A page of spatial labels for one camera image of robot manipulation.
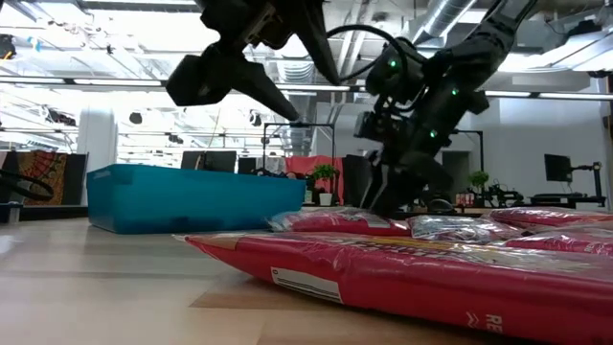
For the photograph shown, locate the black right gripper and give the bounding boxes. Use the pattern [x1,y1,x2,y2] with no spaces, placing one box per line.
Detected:
[364,141,454,217]

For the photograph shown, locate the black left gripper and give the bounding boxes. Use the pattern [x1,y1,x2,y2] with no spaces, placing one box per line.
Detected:
[165,0,342,123]

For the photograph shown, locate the black monitor on arm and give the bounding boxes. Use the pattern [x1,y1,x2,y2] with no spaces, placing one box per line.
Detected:
[543,152,605,197]

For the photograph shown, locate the black office chair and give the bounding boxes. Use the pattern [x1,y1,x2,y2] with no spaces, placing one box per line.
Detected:
[342,153,379,208]

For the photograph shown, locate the small green potted plant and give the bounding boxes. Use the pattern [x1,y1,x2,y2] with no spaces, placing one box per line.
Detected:
[310,163,340,207]
[467,170,490,196]

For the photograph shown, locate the red cloth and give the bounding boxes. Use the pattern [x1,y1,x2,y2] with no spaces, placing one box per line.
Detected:
[284,154,346,205]

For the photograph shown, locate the dark computer monitors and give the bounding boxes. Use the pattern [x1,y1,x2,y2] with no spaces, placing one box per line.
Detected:
[180,149,238,173]

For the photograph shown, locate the blue plastic basket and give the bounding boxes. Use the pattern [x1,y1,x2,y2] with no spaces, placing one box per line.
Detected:
[85,163,307,236]

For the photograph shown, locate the dark desk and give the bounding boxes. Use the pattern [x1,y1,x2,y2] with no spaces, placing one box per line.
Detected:
[529,193,607,208]

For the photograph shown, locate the orange patterned tapestry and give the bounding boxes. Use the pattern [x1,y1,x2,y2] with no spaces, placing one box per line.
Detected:
[13,150,69,207]

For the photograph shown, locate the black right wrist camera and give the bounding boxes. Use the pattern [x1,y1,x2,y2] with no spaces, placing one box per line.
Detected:
[353,110,408,144]

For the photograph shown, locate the black metal stand frame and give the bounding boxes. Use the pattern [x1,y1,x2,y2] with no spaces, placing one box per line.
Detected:
[261,122,336,169]

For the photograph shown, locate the black looped cable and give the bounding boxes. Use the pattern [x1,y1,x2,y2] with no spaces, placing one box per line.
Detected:
[0,168,56,202]

